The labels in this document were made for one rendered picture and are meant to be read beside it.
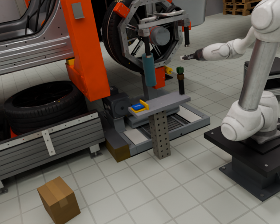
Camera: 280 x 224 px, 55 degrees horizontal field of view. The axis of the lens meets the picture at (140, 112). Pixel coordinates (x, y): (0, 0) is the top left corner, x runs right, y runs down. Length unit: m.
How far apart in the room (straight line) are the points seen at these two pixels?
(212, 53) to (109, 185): 1.13
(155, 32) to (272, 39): 1.02
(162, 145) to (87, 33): 0.96
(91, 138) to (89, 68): 0.59
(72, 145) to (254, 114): 1.34
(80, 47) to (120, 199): 1.04
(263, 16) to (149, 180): 1.26
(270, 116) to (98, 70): 1.13
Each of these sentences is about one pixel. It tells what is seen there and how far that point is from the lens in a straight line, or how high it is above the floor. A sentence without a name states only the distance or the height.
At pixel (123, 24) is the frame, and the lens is 2.10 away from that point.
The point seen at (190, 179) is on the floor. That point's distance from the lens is 1.93.
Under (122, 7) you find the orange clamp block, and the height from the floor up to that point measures 1.09.
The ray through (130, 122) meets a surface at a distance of 2.38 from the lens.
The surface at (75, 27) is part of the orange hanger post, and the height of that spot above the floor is 1.04.
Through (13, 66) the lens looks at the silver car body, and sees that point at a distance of 2.37.
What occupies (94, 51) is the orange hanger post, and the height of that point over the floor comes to 0.87.
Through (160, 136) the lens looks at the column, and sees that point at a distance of 2.01.
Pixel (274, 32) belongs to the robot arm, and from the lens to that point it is 1.26.
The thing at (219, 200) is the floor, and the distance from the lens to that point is 1.79.
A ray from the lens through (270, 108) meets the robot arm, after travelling 1.66.
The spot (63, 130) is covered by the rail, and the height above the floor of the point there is 0.33.
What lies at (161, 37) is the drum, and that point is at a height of 0.85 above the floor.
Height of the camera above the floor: 1.27
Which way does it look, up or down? 26 degrees down
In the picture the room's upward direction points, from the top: 9 degrees counter-clockwise
